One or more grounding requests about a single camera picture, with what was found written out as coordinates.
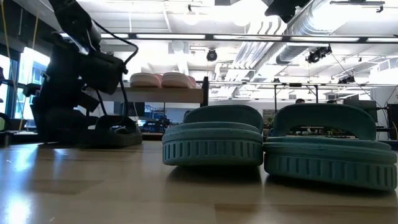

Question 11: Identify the black rubber slide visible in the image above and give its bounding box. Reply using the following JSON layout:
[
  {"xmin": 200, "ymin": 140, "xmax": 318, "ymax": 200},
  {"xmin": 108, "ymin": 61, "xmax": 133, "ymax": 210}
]
[
  {"xmin": 93, "ymin": 114, "xmax": 144, "ymax": 147},
  {"xmin": 39, "ymin": 124, "xmax": 97, "ymax": 146}
]

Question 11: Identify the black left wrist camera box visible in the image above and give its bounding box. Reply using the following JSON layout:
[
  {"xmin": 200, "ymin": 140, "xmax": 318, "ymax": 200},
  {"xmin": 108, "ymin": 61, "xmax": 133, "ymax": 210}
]
[{"xmin": 80, "ymin": 51, "xmax": 129, "ymax": 96}]

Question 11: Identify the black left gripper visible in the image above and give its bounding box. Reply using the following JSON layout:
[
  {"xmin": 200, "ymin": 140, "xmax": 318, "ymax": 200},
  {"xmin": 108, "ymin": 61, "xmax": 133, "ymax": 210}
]
[{"xmin": 32, "ymin": 42, "xmax": 101, "ymax": 133}]

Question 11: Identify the black left camera cable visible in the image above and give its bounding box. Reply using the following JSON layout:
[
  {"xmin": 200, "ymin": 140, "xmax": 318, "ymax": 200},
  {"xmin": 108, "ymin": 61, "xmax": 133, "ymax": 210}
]
[{"xmin": 91, "ymin": 19, "xmax": 139, "ymax": 121}]

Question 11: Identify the black background rack frame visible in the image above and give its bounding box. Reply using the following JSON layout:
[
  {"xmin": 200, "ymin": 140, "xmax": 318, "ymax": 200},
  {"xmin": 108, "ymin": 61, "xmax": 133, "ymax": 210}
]
[{"xmin": 208, "ymin": 81, "xmax": 398, "ymax": 114}]

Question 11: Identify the long ceiling light fixture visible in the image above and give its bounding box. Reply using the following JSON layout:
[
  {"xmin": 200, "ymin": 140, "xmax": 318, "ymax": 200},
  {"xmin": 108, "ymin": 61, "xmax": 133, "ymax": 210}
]
[{"xmin": 58, "ymin": 32, "xmax": 398, "ymax": 44}]

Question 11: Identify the black ceiling-mounted device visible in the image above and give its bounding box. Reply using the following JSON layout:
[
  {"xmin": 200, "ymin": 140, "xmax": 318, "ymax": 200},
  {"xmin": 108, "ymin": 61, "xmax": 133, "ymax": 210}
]
[{"xmin": 305, "ymin": 45, "xmax": 333, "ymax": 65}]

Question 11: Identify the green rubber slide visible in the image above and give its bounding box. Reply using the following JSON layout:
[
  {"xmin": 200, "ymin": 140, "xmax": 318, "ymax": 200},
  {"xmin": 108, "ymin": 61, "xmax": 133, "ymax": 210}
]
[
  {"xmin": 262, "ymin": 103, "xmax": 398, "ymax": 192},
  {"xmin": 161, "ymin": 104, "xmax": 265, "ymax": 167}
]

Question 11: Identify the large dark monitor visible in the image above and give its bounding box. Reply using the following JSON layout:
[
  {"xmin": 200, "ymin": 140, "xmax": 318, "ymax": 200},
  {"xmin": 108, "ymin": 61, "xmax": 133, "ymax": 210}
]
[{"xmin": 343, "ymin": 98, "xmax": 379, "ymax": 123}]

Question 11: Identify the wooden shelf with black frame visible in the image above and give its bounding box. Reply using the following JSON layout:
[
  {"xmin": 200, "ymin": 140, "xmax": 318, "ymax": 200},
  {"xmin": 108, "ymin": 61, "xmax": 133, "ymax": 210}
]
[{"xmin": 83, "ymin": 76, "xmax": 210, "ymax": 141}]

